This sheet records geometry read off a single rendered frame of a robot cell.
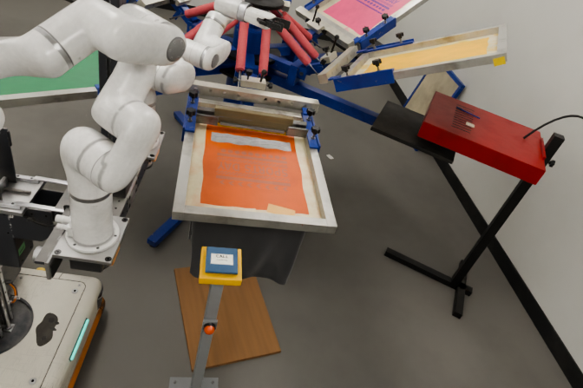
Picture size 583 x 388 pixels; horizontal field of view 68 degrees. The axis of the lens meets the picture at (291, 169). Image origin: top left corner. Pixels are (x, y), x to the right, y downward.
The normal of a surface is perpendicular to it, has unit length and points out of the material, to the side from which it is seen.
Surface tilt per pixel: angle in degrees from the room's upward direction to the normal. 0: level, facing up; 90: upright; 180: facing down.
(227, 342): 0
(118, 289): 0
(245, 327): 0
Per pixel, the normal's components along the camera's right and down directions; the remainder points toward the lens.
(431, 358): 0.23, -0.78
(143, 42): 0.80, 0.46
